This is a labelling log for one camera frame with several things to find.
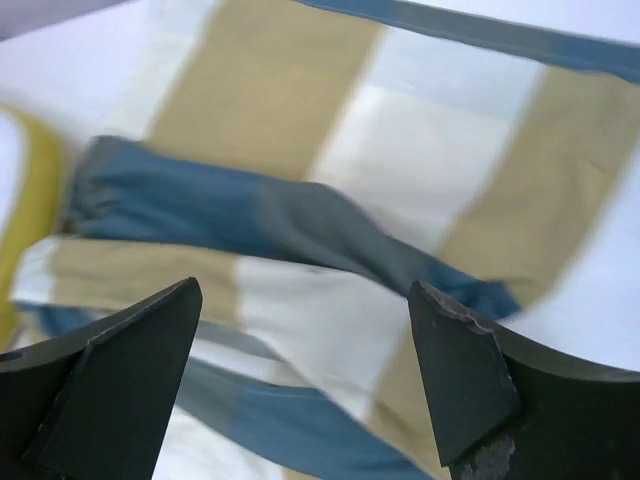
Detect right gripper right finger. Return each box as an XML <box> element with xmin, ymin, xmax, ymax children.
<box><xmin>408</xmin><ymin>283</ymin><xmax>639</xmax><ymax>479</ymax></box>

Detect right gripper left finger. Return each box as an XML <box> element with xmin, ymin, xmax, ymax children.
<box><xmin>1</xmin><ymin>278</ymin><xmax>202</xmax><ymax>480</ymax></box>

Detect checkered blue beige pillowcase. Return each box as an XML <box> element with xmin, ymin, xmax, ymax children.
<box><xmin>10</xmin><ymin>1</ymin><xmax>639</xmax><ymax>479</ymax></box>

